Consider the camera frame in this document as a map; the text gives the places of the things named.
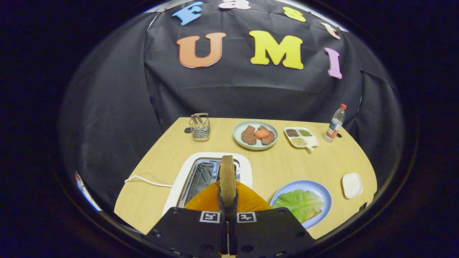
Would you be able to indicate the clear plastic bottle red cap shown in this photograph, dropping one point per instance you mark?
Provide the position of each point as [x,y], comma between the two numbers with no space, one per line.
[334,127]

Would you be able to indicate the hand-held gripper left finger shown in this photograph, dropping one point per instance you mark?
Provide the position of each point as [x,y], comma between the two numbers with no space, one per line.
[222,229]

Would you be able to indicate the light blue plate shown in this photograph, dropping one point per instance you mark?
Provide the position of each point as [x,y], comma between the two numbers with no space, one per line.
[308,186]

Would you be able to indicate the small white plate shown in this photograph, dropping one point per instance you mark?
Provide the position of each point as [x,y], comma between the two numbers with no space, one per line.
[352,185]

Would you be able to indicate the white toaster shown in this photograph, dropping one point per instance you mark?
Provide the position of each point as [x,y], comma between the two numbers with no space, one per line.
[179,181]

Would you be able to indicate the black backdrop cloth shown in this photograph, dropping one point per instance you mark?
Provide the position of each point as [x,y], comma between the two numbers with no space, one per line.
[233,93]

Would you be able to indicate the brown meat patty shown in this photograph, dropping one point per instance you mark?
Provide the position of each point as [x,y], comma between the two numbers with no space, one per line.
[269,139]
[248,136]

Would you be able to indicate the red tomato slice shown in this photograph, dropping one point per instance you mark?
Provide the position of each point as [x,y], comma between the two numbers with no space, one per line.
[261,133]

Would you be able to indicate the pale green plate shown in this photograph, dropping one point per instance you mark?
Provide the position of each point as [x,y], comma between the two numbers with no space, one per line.
[255,145]

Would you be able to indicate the white divided spice dish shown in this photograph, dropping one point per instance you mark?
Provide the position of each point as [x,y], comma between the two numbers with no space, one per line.
[312,141]

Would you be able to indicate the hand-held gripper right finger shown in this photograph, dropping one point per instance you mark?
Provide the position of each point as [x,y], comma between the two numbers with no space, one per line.
[233,229]

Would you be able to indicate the brown bread slice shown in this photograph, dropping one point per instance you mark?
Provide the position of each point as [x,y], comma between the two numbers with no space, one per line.
[227,179]
[317,214]

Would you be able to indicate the green lettuce leaf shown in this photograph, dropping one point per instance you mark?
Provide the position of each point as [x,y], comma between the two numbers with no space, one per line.
[299,204]

